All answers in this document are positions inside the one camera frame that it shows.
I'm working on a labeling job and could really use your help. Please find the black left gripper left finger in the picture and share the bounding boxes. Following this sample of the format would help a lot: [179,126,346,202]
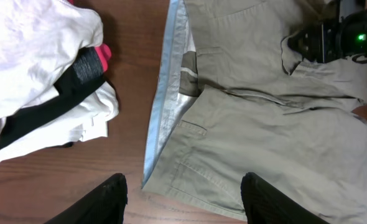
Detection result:
[45,173,128,224]

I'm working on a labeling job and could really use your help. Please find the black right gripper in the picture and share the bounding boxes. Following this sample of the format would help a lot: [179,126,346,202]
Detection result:
[287,23,339,63]

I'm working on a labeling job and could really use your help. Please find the red garment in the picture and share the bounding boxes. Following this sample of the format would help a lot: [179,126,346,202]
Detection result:
[66,1,111,76]

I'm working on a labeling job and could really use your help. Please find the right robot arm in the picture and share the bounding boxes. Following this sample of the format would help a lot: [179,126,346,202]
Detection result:
[288,0,367,64]

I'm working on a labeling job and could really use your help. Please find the white top garment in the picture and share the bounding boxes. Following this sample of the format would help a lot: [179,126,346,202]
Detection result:
[0,0,103,133]

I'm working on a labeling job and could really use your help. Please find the white garment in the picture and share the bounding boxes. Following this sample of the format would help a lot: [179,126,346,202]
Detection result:
[0,0,103,133]
[0,82,119,162]

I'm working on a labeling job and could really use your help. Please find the khaki grey shorts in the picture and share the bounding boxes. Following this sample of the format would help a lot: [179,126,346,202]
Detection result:
[143,0,367,223]

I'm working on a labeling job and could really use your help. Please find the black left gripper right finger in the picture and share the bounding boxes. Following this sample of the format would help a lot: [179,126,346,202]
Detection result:
[241,172,328,224]

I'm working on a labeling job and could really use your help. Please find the white bottom garment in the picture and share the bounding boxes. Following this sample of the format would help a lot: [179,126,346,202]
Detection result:
[0,82,119,162]

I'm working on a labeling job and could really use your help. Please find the black garment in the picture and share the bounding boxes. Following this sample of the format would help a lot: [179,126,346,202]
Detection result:
[0,46,106,161]

